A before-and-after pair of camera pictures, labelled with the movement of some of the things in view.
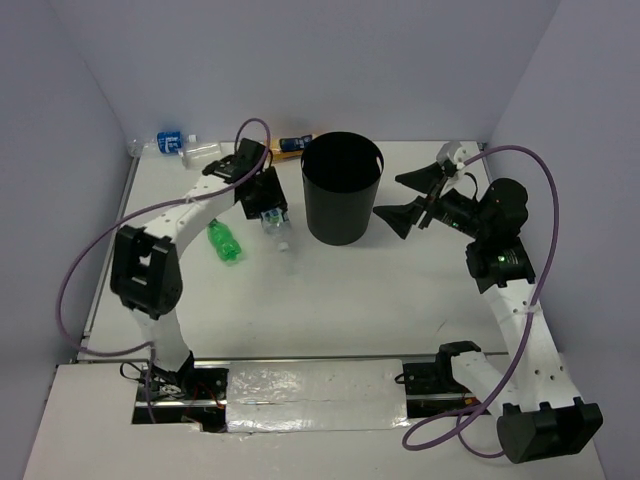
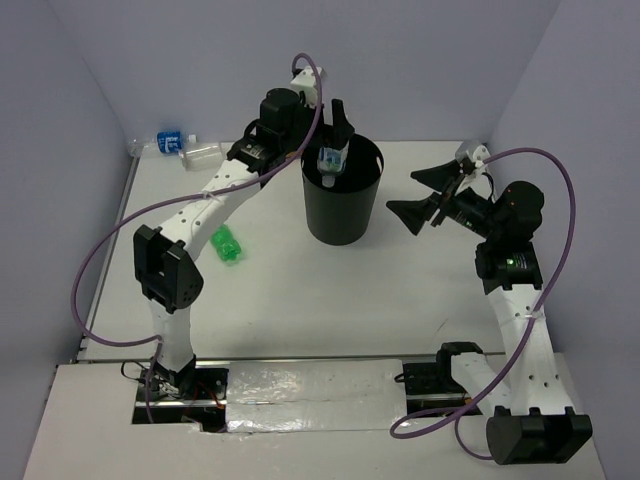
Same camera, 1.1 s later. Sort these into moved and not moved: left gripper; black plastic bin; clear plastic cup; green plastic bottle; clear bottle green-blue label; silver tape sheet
Moved: left gripper; clear bottle green-blue label
Not moved: silver tape sheet; clear plastic cup; black plastic bin; green plastic bottle
